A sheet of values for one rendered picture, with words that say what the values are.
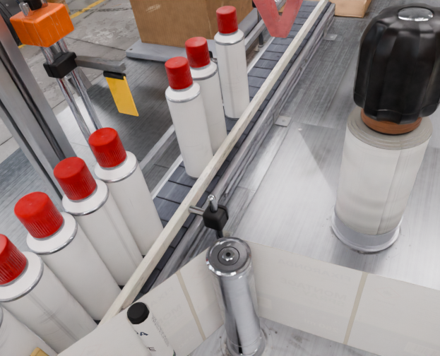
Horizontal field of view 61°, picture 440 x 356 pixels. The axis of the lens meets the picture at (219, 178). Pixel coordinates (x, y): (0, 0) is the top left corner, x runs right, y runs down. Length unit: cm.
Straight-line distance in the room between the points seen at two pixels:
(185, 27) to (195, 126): 55
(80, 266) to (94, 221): 5
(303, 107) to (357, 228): 41
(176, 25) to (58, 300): 82
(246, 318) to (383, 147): 22
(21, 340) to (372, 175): 39
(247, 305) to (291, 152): 37
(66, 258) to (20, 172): 49
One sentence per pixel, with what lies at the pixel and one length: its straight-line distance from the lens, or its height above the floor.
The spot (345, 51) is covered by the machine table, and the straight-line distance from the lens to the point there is 107.
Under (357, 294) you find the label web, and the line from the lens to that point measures 35.
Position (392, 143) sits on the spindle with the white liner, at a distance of 42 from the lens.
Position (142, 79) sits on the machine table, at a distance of 105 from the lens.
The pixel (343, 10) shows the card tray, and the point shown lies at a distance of 128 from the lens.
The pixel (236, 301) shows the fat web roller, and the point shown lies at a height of 102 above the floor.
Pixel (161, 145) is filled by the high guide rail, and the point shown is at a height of 96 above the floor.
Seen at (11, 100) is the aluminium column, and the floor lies 111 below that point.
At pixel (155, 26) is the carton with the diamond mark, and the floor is 90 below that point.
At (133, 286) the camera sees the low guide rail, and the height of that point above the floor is 91.
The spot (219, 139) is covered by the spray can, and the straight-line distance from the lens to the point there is 65.
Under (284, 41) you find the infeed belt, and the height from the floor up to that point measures 88.
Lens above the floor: 133
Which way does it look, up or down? 45 degrees down
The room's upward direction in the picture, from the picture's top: 10 degrees counter-clockwise
